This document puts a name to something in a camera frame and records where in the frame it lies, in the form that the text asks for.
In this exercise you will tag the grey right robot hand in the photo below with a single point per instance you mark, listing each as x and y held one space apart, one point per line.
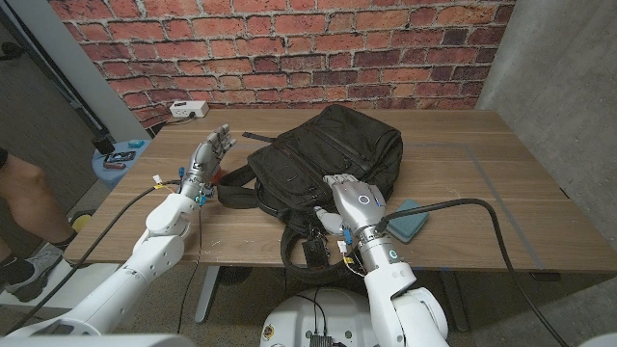
359 207

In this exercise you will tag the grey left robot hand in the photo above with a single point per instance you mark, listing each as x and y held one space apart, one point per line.
205 159

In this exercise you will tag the black backpack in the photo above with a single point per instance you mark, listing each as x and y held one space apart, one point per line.
328 149

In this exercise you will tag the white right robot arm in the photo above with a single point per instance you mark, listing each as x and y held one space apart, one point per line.
395 299

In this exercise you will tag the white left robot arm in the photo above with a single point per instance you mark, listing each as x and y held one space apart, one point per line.
144 260

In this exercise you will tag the white power strip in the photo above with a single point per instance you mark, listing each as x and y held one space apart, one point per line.
188 108

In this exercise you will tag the teal sponge block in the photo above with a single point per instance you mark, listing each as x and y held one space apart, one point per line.
414 227

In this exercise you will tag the black luggage tag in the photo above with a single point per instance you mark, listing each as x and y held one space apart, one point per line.
314 253

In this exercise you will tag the small teal box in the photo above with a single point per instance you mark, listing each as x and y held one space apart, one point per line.
136 143

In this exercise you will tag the blue round stool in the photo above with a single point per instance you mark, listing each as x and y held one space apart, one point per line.
120 176

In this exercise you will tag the small red item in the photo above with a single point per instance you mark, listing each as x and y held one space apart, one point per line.
115 166

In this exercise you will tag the black cylinder cup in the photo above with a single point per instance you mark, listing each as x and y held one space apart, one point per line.
103 145

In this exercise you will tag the black round floor fan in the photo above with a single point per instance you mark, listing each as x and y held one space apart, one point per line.
235 275

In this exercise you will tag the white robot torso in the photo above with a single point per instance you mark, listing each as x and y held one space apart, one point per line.
308 318

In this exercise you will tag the grey table leg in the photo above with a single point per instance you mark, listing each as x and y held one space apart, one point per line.
207 294
458 303

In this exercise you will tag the yellow round object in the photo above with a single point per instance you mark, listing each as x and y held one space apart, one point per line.
81 222

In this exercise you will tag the red brick printed backdrop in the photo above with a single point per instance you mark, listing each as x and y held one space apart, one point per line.
289 48

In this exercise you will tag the person's bare leg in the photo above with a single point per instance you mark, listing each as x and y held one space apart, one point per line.
29 193

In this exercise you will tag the white floor platform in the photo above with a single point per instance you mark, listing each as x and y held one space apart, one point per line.
72 284

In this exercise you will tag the grey sneaker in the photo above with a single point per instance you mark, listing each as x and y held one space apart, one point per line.
29 274

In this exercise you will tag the grey door frame post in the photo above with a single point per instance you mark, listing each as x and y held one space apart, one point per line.
72 62

